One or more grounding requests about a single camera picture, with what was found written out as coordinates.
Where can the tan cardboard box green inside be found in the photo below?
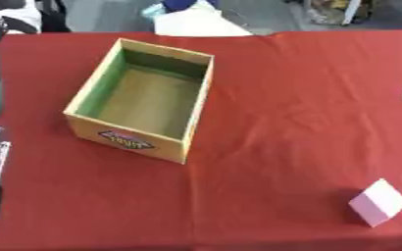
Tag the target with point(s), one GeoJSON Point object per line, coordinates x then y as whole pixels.
{"type": "Point", "coordinates": [144, 101]}

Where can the black and white bag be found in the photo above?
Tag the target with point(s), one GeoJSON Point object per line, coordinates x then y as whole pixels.
{"type": "Point", "coordinates": [13, 16]}

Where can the white chair leg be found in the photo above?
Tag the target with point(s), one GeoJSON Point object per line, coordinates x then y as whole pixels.
{"type": "Point", "coordinates": [351, 11]}

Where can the white rectangular block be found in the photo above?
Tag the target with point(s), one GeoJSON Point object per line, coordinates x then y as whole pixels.
{"type": "Point", "coordinates": [380, 202]}

